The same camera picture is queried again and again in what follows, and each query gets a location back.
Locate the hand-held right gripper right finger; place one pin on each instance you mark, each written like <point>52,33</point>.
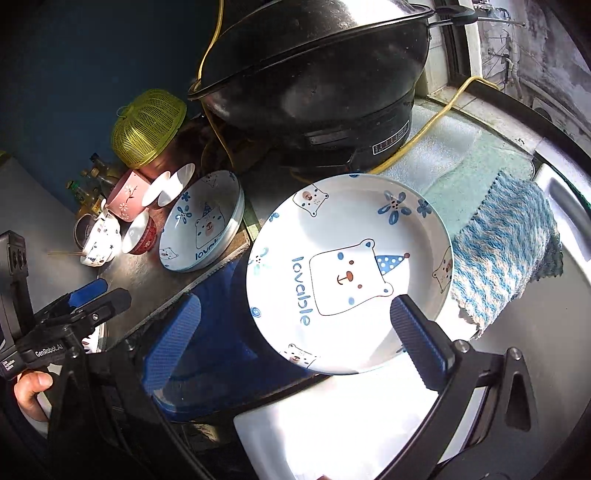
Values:
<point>418,339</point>

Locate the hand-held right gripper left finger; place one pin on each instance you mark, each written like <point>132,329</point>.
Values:
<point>171,341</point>

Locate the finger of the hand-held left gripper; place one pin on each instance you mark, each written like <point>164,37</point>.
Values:
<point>108,304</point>
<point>87,290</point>

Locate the white bear print plate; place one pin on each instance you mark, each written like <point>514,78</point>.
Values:
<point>341,221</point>
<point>239,217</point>
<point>198,221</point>

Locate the person's left hand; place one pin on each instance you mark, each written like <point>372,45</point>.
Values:
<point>30,392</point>

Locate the wooden chopsticks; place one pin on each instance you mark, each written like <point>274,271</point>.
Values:
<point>64,253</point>

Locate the white patterned bowl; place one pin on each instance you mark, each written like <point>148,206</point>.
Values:
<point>101,242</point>

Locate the small metal bowl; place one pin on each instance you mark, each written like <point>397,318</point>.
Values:
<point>84,226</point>

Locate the red and white bowl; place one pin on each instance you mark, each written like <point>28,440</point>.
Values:
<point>137,233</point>

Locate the pink flower print bowl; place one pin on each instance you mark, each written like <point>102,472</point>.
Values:
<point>127,198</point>

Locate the glass bottles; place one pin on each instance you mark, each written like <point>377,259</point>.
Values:
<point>94,177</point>

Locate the small white dish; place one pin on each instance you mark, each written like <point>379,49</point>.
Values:
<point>180,180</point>
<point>159,189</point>

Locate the steel sink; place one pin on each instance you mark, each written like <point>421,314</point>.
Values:
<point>545,332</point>

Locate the blue and white dishcloth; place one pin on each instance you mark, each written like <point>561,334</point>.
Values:
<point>503,240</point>

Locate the brown pot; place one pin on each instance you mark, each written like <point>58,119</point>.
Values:
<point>168,159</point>

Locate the yellow-green plastic basket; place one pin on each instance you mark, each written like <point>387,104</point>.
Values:
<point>147,127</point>

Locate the pale green foam mat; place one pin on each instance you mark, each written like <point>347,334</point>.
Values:
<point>466,157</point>

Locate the black electric cooker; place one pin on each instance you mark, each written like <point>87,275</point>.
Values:
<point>351,134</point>

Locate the window frame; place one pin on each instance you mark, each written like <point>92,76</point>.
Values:
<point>466,41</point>

